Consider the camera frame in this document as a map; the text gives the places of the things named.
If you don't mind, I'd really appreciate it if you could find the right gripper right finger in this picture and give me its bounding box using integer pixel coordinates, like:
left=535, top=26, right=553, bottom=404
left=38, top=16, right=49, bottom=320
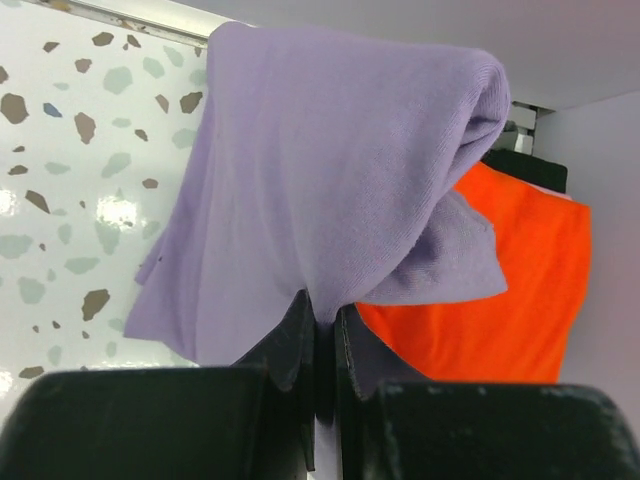
left=334, top=307, right=639, bottom=479

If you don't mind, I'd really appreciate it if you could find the folded orange t shirt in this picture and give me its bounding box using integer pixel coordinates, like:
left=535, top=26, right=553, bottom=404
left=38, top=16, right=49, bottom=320
left=357, top=159, right=594, bottom=385

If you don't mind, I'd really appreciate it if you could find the purple t shirt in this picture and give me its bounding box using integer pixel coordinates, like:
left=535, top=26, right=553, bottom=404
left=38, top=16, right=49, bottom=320
left=124, top=22, right=510, bottom=365

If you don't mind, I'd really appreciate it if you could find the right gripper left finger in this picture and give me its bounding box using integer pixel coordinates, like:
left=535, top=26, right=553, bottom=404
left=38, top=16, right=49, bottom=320
left=1, top=292, right=314, bottom=479

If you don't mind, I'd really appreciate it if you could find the aluminium frame rail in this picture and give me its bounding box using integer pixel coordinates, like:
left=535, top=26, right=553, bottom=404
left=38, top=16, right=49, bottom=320
left=37, top=0, right=231, bottom=47

